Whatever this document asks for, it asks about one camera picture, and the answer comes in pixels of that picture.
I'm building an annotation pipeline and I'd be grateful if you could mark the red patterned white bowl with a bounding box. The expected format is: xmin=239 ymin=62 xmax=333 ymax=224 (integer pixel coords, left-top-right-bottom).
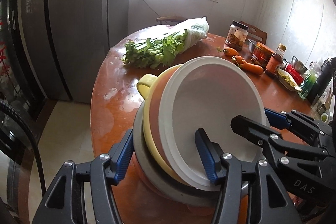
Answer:
xmin=158 ymin=56 xmax=266 ymax=192

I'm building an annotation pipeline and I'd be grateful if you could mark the orange plastic plate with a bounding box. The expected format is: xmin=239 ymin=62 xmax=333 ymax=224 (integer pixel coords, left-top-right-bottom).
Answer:
xmin=131 ymin=152 xmax=219 ymax=217

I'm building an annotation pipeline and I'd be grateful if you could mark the stainless steel bowl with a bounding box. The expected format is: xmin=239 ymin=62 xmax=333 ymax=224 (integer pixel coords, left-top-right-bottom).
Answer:
xmin=132 ymin=101 xmax=249 ymax=208

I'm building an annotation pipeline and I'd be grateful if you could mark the yellow mug bowl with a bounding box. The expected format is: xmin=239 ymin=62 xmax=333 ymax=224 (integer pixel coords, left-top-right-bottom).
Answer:
xmin=137 ymin=64 xmax=187 ymax=185

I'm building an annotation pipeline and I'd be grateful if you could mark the white dish with food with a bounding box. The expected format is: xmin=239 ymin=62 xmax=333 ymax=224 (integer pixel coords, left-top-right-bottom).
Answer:
xmin=277 ymin=69 xmax=302 ymax=92

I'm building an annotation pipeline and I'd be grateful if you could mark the red box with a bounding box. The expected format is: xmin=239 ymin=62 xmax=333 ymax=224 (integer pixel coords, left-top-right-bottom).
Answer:
xmin=285 ymin=64 xmax=304 ymax=85

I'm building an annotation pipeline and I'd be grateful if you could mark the green liquid bottle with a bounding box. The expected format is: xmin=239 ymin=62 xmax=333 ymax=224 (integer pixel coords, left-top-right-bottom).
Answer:
xmin=298 ymin=60 xmax=323 ymax=99

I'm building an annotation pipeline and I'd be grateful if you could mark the small steel bowl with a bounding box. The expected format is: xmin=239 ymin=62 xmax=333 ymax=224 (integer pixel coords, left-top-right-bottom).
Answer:
xmin=291 ymin=56 xmax=307 ymax=75

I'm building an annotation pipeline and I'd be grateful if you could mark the near long carrot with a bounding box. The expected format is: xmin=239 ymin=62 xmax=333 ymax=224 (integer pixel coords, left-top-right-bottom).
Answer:
xmin=239 ymin=61 xmax=264 ymax=75

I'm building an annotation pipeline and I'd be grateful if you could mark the brown sauce bottle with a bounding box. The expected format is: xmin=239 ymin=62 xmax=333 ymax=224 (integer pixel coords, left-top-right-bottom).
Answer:
xmin=265 ymin=44 xmax=286 ymax=77

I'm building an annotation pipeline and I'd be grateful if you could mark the black thermos flask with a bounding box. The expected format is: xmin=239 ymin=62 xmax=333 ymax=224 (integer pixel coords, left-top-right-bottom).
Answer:
xmin=306 ymin=57 xmax=335 ymax=104

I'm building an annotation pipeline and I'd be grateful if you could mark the middle carrot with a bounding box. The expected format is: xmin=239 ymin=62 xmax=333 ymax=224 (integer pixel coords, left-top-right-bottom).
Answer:
xmin=231 ymin=55 xmax=246 ymax=67

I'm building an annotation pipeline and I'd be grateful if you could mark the red chili sauce jar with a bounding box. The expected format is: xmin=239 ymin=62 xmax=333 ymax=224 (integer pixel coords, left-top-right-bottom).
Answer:
xmin=251 ymin=42 xmax=274 ymax=69

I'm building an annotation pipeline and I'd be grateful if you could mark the far carrot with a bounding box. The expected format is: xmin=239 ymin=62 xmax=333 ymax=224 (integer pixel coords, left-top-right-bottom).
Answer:
xmin=217 ymin=47 xmax=239 ymax=56

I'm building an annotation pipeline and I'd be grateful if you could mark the clear jar black lid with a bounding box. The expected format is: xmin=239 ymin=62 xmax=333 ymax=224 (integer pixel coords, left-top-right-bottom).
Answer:
xmin=225 ymin=20 xmax=249 ymax=51

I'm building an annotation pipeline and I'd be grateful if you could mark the bagged celery bunch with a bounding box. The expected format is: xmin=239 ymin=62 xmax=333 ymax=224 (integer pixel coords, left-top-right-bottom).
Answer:
xmin=122 ymin=16 xmax=209 ymax=69

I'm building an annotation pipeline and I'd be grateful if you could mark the grey refrigerator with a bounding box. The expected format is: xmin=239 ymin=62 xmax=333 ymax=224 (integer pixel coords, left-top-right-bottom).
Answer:
xmin=18 ymin=0 xmax=109 ymax=103

